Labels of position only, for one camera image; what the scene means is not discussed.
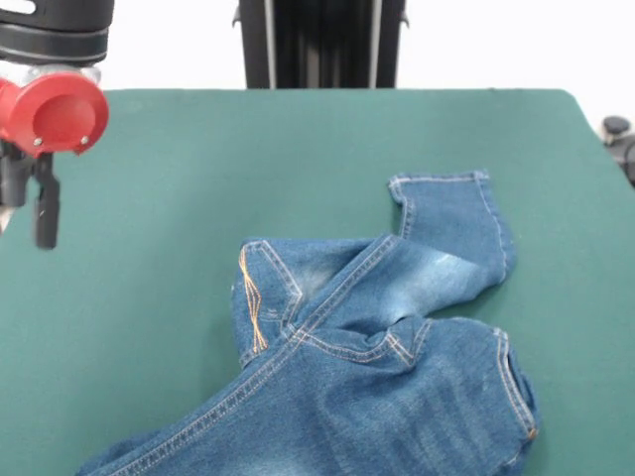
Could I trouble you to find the dark green table cloth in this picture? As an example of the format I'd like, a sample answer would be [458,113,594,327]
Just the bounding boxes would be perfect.
[0,87,635,476]

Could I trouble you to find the blue denim jeans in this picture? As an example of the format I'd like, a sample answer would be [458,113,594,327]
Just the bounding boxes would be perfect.
[73,169,542,476]

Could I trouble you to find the black round-topped device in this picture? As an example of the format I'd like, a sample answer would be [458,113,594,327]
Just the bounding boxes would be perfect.
[602,115,635,188]

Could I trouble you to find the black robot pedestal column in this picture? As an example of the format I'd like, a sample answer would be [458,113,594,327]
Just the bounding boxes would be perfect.
[231,0,412,90]

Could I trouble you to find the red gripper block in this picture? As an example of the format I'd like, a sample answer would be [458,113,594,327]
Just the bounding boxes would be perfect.
[0,72,110,250]

